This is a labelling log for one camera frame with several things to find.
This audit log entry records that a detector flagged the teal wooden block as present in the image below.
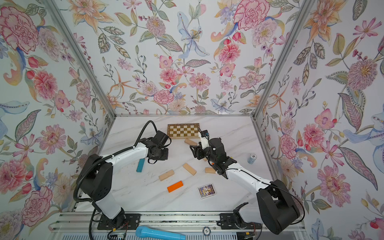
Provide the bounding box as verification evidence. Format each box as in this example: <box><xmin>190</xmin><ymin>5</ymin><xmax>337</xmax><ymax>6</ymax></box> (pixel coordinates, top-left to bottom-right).
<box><xmin>136</xmin><ymin>159</ymin><xmax>145</xmax><ymax>173</ymax></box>

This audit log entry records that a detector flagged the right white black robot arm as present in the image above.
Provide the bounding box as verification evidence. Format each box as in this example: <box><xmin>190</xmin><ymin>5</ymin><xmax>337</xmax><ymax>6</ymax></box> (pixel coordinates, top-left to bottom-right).
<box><xmin>190</xmin><ymin>138</ymin><xmax>305</xmax><ymax>235</ymax></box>

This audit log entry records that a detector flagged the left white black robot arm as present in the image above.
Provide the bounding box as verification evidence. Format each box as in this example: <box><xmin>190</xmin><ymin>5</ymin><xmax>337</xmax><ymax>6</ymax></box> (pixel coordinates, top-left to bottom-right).
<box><xmin>73</xmin><ymin>131</ymin><xmax>172</xmax><ymax>225</ymax></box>

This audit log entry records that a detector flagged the natural block below chessboard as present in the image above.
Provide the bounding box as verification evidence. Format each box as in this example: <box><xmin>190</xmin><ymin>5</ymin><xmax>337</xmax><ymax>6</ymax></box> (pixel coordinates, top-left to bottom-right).
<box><xmin>184</xmin><ymin>139</ymin><xmax>198</xmax><ymax>146</ymax></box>

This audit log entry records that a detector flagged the natural block lower right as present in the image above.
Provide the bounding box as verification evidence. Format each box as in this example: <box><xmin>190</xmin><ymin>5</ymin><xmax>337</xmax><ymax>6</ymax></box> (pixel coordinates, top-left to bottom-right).
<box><xmin>205</xmin><ymin>167</ymin><xmax>217</xmax><ymax>174</ymax></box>

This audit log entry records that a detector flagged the natural block centre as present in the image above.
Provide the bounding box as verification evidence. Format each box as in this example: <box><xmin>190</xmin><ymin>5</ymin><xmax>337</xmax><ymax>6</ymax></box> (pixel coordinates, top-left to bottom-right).
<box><xmin>183</xmin><ymin>163</ymin><xmax>197</xmax><ymax>176</ymax></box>

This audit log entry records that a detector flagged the wooden chessboard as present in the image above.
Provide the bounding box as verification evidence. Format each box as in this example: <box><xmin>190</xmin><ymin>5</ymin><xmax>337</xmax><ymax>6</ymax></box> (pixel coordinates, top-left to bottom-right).
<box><xmin>167</xmin><ymin>123</ymin><xmax>200</xmax><ymax>140</ymax></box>

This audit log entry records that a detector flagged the natural block lower left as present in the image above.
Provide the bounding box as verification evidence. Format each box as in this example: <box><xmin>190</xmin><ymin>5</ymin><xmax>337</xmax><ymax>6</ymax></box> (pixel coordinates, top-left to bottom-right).
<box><xmin>159</xmin><ymin>170</ymin><xmax>175</xmax><ymax>181</ymax></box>

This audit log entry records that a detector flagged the small blue white cup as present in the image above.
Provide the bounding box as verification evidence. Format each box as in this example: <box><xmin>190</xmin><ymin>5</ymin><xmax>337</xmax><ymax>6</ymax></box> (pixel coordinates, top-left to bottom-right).
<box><xmin>247</xmin><ymin>154</ymin><xmax>257</xmax><ymax>165</ymax></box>

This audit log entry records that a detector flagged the playing card box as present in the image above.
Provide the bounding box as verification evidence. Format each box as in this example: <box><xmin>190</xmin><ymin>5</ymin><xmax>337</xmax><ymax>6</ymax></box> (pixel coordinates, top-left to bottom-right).
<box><xmin>198</xmin><ymin>184</ymin><xmax>216</xmax><ymax>199</ymax></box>

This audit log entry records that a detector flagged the orange block front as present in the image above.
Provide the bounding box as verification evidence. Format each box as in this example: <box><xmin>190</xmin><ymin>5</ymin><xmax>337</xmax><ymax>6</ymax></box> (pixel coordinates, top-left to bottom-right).
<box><xmin>167</xmin><ymin>181</ymin><xmax>184</xmax><ymax>193</ymax></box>

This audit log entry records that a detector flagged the small round gauge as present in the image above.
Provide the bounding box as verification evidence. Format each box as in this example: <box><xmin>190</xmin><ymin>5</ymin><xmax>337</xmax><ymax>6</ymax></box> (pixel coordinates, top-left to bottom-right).
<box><xmin>203</xmin><ymin>227</ymin><xmax>211</xmax><ymax>236</ymax></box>

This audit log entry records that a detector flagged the blue microphone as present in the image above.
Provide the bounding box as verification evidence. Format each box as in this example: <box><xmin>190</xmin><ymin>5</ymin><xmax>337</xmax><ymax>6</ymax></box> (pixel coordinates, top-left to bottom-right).
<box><xmin>135</xmin><ymin>226</ymin><xmax>186</xmax><ymax>240</ymax></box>

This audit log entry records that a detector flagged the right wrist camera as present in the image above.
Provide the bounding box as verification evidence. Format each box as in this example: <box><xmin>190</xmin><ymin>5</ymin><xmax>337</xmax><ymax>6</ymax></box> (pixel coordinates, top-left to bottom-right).
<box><xmin>199</xmin><ymin>130</ymin><xmax>210</xmax><ymax>150</ymax></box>

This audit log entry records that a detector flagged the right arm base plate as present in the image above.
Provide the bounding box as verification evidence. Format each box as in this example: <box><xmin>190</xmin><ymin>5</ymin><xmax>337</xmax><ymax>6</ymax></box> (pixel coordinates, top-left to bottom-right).
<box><xmin>217</xmin><ymin>213</ymin><xmax>262</xmax><ymax>231</ymax></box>

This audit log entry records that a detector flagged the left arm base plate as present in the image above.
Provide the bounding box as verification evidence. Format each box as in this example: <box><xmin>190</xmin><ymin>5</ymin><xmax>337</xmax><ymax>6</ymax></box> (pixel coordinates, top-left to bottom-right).
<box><xmin>97</xmin><ymin>214</ymin><xmax>141</xmax><ymax>231</ymax></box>

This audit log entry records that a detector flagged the aluminium front rail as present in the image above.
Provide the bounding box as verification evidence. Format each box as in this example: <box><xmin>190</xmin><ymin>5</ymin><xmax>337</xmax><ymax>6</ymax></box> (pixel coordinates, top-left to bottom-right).
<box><xmin>47</xmin><ymin>211</ymin><xmax>304</xmax><ymax>233</ymax></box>

